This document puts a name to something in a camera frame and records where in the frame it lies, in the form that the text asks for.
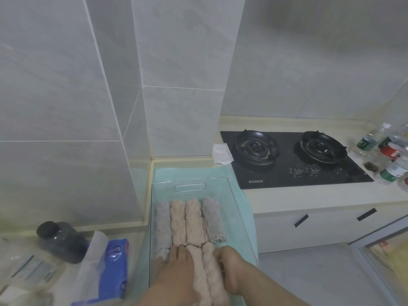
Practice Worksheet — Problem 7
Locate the clear plastic storage bin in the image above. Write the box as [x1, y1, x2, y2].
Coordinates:
[148, 176, 259, 306]

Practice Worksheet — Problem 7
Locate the white folded cloth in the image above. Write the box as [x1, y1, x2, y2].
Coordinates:
[212, 143, 234, 165]

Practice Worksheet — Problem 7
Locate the grey framed glass door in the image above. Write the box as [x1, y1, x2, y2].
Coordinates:
[349, 216, 408, 306]

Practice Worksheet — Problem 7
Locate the cluster of red cap bottles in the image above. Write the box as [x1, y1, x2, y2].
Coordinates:
[363, 124, 408, 193]

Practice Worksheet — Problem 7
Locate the black gas stove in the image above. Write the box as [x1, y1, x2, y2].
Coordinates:
[220, 130, 375, 190]

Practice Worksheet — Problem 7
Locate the person's right forearm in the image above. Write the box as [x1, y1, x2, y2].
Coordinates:
[235, 266, 312, 306]

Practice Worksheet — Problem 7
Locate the clear bottle green label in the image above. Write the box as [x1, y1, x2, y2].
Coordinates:
[356, 122, 392, 153]

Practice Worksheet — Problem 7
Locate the person's right hand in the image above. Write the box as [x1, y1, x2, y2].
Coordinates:
[212, 246, 259, 295]

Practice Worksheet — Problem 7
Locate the dark bottle black cap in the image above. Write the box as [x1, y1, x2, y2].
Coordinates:
[36, 221, 88, 264]

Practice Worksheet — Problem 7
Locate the white base cabinet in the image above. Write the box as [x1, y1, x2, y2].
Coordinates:
[253, 204, 408, 255]

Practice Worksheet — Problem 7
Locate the person's left hand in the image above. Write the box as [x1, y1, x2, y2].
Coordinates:
[149, 244, 201, 304]

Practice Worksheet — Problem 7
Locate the clear bottle white cap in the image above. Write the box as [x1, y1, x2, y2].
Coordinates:
[0, 248, 60, 290]

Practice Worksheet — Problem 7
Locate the black burner grate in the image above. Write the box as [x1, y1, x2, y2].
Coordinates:
[299, 130, 348, 164]
[235, 130, 281, 166]

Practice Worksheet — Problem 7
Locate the blue white plastic packet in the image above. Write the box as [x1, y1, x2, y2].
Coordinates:
[71, 231, 130, 306]

